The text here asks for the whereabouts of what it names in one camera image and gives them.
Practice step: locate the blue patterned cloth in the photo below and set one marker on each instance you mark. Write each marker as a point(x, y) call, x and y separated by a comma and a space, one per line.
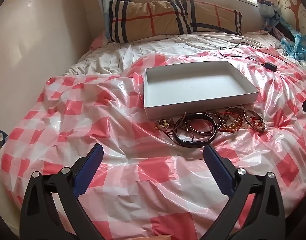
point(3, 140)

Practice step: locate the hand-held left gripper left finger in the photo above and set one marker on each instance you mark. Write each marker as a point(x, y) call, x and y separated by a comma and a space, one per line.
point(89, 170)

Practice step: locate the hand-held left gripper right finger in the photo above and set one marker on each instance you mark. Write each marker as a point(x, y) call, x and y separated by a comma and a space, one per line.
point(216, 170)

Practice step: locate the white shallow cardboard box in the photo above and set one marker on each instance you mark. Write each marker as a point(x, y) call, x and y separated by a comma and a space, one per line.
point(193, 87)

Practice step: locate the silver metal bangle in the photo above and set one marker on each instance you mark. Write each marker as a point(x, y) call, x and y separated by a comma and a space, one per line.
point(193, 127)

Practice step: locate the silver engraved bangle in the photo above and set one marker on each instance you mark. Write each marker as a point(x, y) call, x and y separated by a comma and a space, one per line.
point(216, 123)

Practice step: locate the plaid pillow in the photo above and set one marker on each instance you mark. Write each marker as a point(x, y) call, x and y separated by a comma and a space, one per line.
point(163, 17)

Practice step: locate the blue plastic bag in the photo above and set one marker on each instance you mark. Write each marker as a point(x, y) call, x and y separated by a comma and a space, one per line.
point(299, 46)

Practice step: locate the pink checked plastic sheet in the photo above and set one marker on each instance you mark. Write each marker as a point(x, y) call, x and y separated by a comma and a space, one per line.
point(118, 120)

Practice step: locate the pink bed sheet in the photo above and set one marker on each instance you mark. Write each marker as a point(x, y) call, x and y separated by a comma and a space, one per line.
point(98, 41)

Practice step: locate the white striped quilt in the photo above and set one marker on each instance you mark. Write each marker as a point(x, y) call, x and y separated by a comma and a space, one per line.
point(113, 55)

